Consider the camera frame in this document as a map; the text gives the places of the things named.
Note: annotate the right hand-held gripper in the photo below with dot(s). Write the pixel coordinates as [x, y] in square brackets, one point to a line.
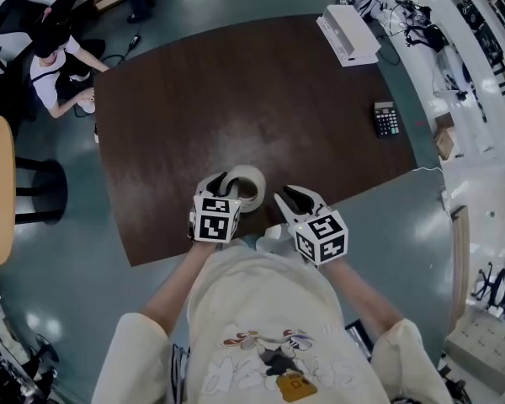
[322, 238]

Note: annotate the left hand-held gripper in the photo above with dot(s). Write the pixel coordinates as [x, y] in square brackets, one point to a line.
[214, 221]

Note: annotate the beige tape roll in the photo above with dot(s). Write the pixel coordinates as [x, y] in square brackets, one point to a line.
[258, 194]

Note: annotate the person's left forearm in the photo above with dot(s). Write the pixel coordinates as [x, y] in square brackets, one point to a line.
[177, 288]

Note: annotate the person's right forearm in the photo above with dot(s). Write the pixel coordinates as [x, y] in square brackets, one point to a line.
[357, 297]

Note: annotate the person's white shoe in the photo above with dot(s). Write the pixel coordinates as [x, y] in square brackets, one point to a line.
[87, 107]
[273, 236]

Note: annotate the cream printed t-shirt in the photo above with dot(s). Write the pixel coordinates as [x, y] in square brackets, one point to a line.
[269, 309]

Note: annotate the black calculator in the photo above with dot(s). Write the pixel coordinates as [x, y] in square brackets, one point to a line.
[387, 120]

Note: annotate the flat white box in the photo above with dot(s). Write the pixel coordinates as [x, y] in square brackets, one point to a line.
[336, 51]

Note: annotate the brown cardboard box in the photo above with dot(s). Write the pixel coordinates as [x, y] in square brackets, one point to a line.
[446, 139]

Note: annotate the black power adapter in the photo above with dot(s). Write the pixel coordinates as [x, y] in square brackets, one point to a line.
[134, 42]

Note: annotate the white shelving unit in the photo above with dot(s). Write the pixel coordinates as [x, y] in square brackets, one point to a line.
[467, 82]

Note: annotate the black office chair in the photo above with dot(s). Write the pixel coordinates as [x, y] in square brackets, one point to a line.
[29, 17]
[501, 284]

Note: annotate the white patterned cabinet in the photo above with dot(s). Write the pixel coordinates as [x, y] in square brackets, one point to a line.
[488, 352]

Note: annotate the black pedestal base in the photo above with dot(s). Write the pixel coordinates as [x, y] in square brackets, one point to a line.
[44, 189]

